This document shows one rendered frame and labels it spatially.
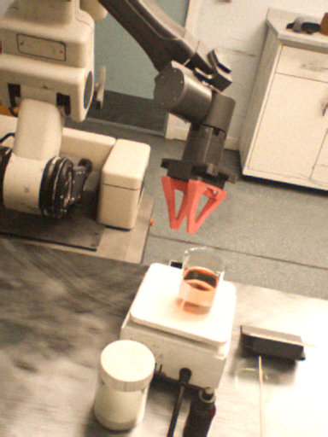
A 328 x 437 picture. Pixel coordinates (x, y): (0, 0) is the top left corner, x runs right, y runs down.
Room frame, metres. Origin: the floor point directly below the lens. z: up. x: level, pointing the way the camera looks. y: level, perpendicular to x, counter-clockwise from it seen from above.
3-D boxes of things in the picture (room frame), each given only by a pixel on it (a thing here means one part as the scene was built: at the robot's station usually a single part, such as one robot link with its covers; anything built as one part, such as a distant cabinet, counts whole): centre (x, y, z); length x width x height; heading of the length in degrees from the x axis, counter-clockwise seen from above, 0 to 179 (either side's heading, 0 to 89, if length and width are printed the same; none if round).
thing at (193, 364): (0.52, -0.04, 0.79); 0.22 x 0.13 x 0.08; 174
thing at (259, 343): (0.54, -0.18, 0.77); 0.09 x 0.06 x 0.04; 92
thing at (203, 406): (0.37, -0.08, 0.79); 0.03 x 0.03 x 0.07
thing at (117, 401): (0.38, 0.01, 0.79); 0.06 x 0.06 x 0.08
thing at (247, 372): (0.46, -0.15, 0.76); 0.06 x 0.06 x 0.02
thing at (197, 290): (0.48, -0.05, 0.87); 0.06 x 0.05 x 0.08; 161
